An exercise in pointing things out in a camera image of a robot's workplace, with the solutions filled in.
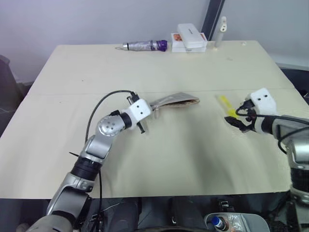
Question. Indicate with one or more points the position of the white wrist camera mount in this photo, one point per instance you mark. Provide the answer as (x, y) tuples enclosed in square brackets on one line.
[(141, 108), (263, 100)]

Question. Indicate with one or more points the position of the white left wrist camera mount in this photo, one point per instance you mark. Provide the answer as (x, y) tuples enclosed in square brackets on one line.
[(141, 108)]

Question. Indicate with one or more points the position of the grey plastic bin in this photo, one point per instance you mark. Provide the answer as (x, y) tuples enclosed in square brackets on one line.
[(251, 221)]

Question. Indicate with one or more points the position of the grey grid pouch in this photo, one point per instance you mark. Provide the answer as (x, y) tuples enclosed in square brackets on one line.
[(176, 100)]

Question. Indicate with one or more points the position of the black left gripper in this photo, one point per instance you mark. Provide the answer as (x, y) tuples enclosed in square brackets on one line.
[(132, 99)]

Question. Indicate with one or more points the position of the white oblong case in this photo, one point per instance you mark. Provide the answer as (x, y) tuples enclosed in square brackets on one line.
[(192, 35)]

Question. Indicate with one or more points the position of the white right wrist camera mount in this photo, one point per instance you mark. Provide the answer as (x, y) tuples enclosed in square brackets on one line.
[(263, 100)]

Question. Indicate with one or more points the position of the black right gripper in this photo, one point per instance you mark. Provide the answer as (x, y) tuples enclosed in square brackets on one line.
[(249, 113)]

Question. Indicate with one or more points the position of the dark upright post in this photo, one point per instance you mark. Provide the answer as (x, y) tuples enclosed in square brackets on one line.
[(211, 17)]

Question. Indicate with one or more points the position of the blue-capped bottle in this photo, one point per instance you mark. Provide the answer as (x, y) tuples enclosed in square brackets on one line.
[(218, 222)]

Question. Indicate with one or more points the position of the dark chair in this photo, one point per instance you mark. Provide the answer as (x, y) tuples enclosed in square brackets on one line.
[(9, 91)]

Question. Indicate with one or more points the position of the white slim bottle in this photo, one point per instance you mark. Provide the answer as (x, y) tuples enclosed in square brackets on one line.
[(220, 33)]

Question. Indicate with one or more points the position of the dark furniture block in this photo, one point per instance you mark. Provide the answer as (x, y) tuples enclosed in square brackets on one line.
[(295, 79)]

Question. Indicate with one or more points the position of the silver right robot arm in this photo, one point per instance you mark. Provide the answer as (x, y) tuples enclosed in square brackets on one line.
[(298, 149)]

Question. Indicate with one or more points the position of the yellow highlighter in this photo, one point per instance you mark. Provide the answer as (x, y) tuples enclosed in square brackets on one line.
[(225, 102)]

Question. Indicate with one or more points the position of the white box with orange picture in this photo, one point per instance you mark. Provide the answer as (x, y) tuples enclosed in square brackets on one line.
[(177, 44)]

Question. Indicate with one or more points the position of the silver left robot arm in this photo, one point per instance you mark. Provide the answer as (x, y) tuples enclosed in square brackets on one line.
[(106, 128)]

